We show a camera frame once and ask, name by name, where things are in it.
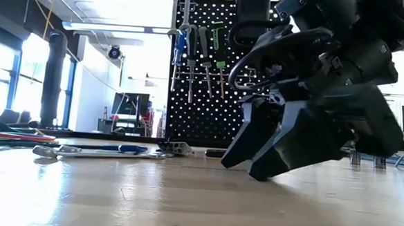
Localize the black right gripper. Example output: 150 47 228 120
246 77 404 190

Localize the green black Craftsman screwdriver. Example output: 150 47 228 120
207 19 230 100

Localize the dark grey handled screwdriver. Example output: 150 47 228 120
183 23 199 104

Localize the blue handled screwdriver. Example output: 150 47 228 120
170 28 187 93

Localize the black metal pegboard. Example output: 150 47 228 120
164 0 274 151

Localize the chrome socket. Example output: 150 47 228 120
372 156 388 170
349 150 362 167

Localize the blue metal beam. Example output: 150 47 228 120
358 152 404 167

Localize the black pegboard bin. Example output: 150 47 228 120
231 0 272 44

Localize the fluorescent light fixture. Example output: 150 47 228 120
61 21 172 36

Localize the black padded column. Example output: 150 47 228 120
39 29 69 130

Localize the black looped gripper cable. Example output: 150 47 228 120
226 18 335 97

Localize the wire screwdriver holder rack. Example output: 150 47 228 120
171 62 257 85

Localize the black aluminium frame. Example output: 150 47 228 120
0 125 167 145

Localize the round black ceiling camera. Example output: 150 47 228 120
107 44 123 61

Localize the red cable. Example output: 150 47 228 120
0 131 57 144

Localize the green cable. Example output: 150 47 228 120
0 138 59 151

